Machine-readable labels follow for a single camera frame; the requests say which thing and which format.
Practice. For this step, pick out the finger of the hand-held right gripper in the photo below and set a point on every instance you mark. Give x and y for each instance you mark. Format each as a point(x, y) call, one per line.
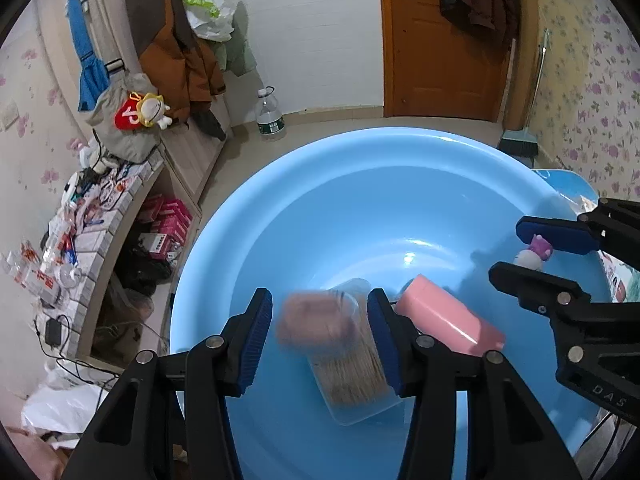
point(530, 282)
point(555, 235)

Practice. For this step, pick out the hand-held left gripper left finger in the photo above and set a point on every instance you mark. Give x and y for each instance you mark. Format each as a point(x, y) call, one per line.
point(255, 340)

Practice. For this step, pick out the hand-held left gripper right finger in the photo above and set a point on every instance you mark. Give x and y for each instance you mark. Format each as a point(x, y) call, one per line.
point(385, 340)

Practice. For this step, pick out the white and pink toy figurine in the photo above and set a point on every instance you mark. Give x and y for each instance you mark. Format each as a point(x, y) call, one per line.
point(531, 259)

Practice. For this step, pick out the clear box of toothpicks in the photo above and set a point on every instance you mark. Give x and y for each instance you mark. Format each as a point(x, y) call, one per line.
point(350, 380)

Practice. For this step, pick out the pink cylindrical bottle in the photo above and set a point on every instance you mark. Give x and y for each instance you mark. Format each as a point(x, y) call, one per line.
point(445, 315)

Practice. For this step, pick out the light blue plastic basin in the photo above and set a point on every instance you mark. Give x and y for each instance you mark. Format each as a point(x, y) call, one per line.
point(350, 210)

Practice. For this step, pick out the green broom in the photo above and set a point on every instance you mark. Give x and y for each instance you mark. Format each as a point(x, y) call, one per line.
point(520, 142)

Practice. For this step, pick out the black plastic bag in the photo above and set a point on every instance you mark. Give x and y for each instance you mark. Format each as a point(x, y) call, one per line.
point(142, 270)

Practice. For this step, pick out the stack of pink boxes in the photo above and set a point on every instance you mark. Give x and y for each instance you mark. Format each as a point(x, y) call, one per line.
point(167, 225)

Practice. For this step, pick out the low tiled shelf unit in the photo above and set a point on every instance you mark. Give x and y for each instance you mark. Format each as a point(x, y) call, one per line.
point(125, 210)

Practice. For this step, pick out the light wooden wardrobe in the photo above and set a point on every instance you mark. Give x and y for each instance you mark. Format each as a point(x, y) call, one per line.
point(195, 160)

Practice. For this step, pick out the black power adapter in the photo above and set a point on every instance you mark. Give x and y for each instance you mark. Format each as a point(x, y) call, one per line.
point(53, 332)

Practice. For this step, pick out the clutter of small packets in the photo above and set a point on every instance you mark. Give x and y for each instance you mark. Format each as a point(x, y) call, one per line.
point(75, 230)

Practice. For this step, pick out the brown wooden door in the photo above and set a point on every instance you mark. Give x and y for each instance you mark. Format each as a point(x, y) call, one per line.
point(430, 60)

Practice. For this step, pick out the clear plastic water bottle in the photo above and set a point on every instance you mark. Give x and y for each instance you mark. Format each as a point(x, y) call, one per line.
point(270, 120)

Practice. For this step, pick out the grey cloth bag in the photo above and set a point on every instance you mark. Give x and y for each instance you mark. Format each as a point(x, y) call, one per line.
point(120, 140)

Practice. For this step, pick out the dark brown coat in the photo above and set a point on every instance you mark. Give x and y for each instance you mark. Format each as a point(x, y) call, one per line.
point(480, 0)

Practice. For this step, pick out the red and yellow plush toy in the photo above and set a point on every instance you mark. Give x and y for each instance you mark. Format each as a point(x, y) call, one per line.
point(142, 110)

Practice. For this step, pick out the pale green cloth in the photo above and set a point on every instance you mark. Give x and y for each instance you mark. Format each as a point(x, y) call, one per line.
point(237, 50)

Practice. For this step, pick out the orange brown jacket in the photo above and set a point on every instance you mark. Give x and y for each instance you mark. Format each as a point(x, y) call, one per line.
point(175, 60)

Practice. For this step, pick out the white and green plastic bag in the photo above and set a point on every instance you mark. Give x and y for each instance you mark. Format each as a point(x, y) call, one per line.
point(205, 5)

